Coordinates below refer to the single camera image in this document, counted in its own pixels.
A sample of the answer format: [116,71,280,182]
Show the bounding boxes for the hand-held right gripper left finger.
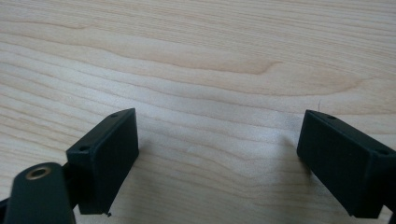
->
[65,107,140,217]

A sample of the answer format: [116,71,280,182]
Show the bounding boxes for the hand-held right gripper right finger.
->
[296,109,396,219]

